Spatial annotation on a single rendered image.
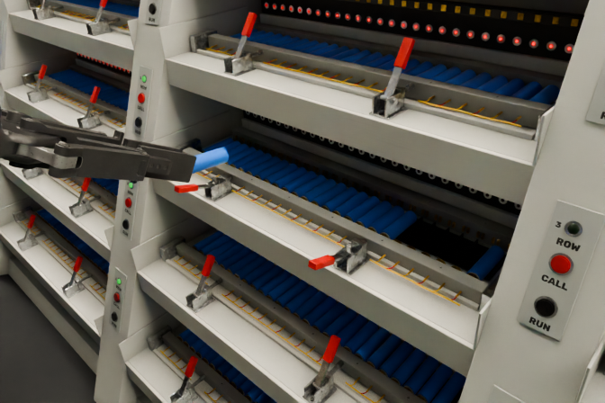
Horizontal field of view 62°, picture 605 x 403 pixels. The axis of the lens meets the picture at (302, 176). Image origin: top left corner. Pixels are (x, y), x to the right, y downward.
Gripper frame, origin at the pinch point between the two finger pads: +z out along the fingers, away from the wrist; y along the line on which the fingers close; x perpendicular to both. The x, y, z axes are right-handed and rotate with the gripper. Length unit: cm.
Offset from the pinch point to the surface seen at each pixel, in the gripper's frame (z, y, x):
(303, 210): 24.7, -2.1, 3.2
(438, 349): 21.8, -26.9, 10.3
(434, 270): 24.1, -22.7, 3.0
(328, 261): 16.7, -13.2, 5.8
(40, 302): 36, 77, 58
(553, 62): 31.3, -25.0, -24.4
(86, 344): 35, 51, 55
